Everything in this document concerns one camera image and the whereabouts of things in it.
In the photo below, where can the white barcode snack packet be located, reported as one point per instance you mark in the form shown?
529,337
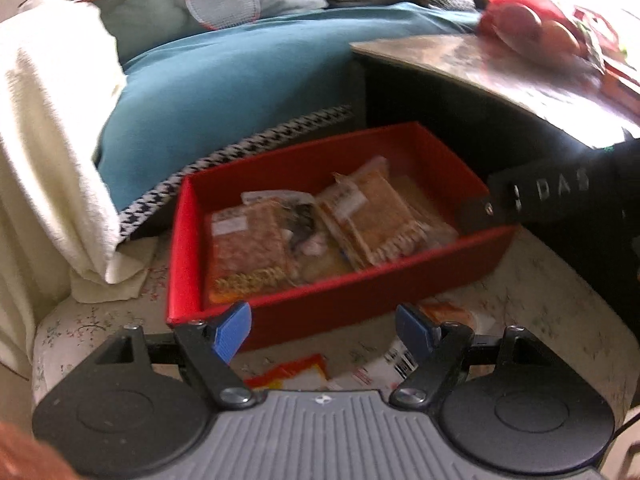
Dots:
390,360

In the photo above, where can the large orange snack packet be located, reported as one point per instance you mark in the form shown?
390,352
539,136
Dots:
250,250

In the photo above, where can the white blanket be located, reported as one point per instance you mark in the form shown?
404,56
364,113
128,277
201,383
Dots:
50,135

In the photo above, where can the grey green pillow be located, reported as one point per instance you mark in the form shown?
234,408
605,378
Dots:
165,5

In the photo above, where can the houndstooth patterned cushion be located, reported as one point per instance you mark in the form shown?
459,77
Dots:
240,152

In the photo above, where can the white label snack packet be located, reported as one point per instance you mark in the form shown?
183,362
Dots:
272,197

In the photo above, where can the orange biscuit snack packet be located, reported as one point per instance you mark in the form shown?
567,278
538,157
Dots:
430,220
365,215

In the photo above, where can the red mesh bag of apples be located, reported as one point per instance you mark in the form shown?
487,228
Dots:
530,20

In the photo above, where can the low table with grey top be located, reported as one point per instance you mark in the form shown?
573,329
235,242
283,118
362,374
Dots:
475,67

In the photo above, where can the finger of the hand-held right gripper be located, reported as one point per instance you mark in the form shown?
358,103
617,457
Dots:
480,217

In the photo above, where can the orange yellow snack packet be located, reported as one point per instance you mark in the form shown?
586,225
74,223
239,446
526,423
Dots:
290,372

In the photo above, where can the red cardboard box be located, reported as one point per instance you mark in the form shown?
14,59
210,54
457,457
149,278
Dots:
320,305

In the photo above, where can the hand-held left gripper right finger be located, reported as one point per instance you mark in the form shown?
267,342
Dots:
412,330

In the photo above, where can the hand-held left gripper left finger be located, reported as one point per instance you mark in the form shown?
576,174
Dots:
232,330

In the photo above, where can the person's left forearm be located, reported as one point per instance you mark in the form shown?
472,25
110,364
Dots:
25,455

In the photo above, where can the teal sofa cushion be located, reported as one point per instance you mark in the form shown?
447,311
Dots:
240,85

